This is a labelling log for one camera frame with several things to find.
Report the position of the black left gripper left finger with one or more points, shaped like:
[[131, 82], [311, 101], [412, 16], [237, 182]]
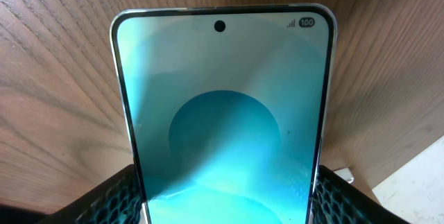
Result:
[[118, 200]]

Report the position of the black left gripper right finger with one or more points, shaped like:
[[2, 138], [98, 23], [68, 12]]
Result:
[[337, 202]]

